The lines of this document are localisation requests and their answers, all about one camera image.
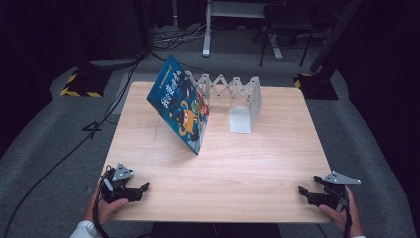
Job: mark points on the hazard striped stand base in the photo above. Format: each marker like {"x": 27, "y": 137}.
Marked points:
{"x": 84, "y": 84}
{"x": 317, "y": 87}

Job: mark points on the white desk frame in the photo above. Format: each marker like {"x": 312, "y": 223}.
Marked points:
{"x": 207, "y": 39}

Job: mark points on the black chair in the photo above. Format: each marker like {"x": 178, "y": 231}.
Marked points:
{"x": 284, "y": 23}

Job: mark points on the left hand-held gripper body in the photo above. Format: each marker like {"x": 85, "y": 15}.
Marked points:
{"x": 115, "y": 191}

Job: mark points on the person's left hand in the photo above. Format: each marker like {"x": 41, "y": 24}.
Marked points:
{"x": 102, "y": 211}

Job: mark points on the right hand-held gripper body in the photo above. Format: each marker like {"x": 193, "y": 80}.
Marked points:
{"x": 333, "y": 198}

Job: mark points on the person's right hand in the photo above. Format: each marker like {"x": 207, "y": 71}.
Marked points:
{"x": 343, "y": 221}

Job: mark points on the white expandable book rack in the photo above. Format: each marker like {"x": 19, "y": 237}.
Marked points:
{"x": 241, "y": 120}

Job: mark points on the grey metal pole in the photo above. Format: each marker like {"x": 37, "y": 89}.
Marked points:
{"x": 333, "y": 36}

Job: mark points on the blue picture book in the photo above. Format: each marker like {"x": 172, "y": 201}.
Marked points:
{"x": 178, "y": 105}

